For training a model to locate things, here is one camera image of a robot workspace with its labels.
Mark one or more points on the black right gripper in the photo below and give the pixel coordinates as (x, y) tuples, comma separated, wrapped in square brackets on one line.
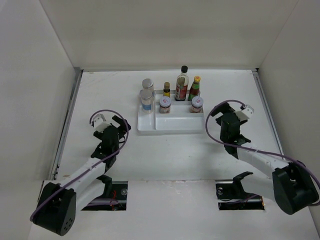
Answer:
[(224, 108)]

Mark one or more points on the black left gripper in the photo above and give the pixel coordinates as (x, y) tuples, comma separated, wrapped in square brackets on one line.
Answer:
[(122, 123)]

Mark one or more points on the red lid sauce jar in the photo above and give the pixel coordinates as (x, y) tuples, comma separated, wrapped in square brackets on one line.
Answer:
[(165, 105), (196, 104)]

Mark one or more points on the green yellow cap sauce bottle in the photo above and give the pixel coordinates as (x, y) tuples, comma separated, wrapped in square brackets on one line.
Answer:
[(195, 88)]

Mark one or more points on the blue label shaker jar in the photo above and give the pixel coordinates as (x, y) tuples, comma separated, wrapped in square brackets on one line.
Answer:
[(146, 99), (148, 84)]

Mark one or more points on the tall black cap oil bottle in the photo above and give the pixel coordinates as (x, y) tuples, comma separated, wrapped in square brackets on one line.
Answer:
[(182, 83)]

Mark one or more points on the small yellow label bottle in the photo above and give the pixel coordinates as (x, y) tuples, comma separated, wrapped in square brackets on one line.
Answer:
[(166, 90)]

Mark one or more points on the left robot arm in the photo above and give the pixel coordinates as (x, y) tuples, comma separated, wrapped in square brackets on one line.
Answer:
[(88, 188)]

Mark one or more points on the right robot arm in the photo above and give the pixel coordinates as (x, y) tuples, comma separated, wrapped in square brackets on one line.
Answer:
[(289, 182)]

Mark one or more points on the white divided organizer tray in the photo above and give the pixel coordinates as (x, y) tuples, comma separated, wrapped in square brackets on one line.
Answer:
[(178, 121)]

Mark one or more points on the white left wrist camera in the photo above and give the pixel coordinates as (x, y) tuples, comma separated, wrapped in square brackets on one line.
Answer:
[(99, 123)]

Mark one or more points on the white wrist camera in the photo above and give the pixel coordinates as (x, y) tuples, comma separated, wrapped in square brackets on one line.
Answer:
[(99, 123), (245, 113)]

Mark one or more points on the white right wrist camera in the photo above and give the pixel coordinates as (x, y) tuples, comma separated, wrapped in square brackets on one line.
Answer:
[(245, 113)]

